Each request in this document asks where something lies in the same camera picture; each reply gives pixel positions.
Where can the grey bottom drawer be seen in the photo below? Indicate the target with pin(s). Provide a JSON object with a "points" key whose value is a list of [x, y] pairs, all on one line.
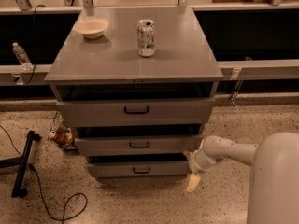
{"points": [[138, 169]]}

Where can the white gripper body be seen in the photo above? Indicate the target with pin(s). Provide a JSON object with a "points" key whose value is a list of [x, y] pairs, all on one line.
{"points": [[195, 162]]}

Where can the grey top drawer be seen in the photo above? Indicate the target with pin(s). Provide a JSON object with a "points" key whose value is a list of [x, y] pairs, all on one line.
{"points": [[135, 112]]}

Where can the white green soda can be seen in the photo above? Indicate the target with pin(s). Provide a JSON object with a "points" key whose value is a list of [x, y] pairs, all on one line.
{"points": [[145, 37]]}

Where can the orange snack bag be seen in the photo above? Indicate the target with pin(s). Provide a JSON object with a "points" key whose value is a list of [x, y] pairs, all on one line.
{"points": [[61, 137]]}

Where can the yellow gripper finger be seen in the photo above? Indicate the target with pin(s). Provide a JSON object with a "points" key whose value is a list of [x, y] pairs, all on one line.
{"points": [[193, 181]]}

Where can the black stand leg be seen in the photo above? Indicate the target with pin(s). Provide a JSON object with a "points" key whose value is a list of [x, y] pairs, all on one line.
{"points": [[21, 161]]}

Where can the grey drawer cabinet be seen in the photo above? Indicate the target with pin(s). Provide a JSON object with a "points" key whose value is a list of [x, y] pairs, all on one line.
{"points": [[110, 68]]}

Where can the grey metal railing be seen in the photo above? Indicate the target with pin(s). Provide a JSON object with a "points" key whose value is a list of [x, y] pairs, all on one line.
{"points": [[252, 70]]}

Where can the grey drawer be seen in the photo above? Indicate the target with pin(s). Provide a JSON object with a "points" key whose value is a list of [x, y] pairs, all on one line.
{"points": [[138, 169], [135, 112], [136, 145]]}

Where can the beige bowl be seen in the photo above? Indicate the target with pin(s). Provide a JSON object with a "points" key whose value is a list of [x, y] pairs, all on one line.
{"points": [[91, 28]]}

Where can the clear plastic water bottle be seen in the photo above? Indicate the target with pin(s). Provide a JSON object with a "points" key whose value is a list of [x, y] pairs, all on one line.
{"points": [[22, 57]]}

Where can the grey middle drawer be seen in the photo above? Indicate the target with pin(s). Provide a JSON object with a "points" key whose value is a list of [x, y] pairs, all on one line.
{"points": [[136, 145]]}

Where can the metal clamp bracket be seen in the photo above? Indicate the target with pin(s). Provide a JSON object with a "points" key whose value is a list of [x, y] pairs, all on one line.
{"points": [[235, 84]]}

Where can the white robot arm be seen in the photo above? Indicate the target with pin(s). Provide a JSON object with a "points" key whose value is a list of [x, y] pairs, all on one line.
{"points": [[274, 174]]}

